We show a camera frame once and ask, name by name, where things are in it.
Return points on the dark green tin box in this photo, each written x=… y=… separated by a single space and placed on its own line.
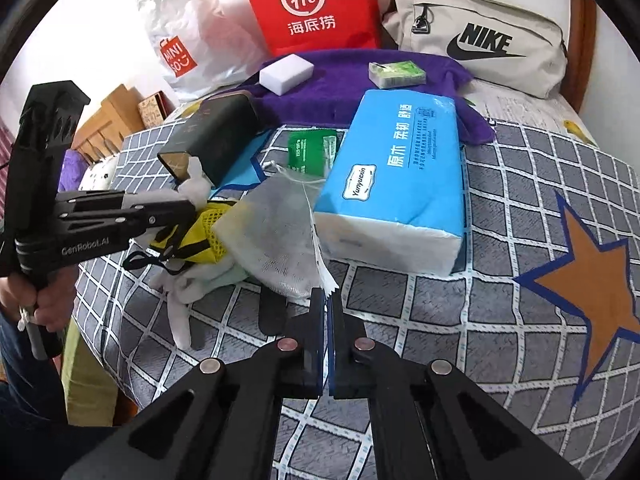
x=220 y=130

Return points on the green pocket tissue pack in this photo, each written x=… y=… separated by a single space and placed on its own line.
x=397 y=72

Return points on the blue tissue pack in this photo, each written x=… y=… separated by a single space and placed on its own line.
x=400 y=185

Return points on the light wooden furniture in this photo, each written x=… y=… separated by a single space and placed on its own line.
x=110 y=120

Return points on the green cloth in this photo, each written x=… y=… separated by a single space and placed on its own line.
x=90 y=380

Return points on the patterned small box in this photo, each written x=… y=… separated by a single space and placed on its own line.
x=155 y=110

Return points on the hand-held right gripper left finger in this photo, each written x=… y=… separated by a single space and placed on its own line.
x=317 y=350

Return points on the brown wooden headboard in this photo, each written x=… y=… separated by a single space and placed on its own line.
x=585 y=35

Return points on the person's left hand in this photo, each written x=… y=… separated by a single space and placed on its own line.
x=57 y=305

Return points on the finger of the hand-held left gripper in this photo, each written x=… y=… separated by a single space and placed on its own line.
x=100 y=223
x=100 y=202

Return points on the yellow mesh pouch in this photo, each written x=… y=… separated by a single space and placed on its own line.
x=205 y=240

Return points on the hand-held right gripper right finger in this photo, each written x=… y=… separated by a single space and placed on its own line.
x=336 y=360

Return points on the white glove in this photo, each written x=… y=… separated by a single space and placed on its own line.
x=182 y=305

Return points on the white sponge block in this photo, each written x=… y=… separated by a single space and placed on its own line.
x=285 y=74

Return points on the purple towel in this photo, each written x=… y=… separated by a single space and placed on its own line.
x=340 y=95

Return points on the grey waist bag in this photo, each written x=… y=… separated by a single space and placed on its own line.
x=500 y=10

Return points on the white plastic shopping bag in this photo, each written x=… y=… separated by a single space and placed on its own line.
x=215 y=35

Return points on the person's trouser leg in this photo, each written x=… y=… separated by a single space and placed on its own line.
x=25 y=385

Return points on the white floral pillow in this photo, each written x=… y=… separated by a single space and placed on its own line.
x=100 y=172

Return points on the green flat packet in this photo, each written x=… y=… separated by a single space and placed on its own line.
x=310 y=152

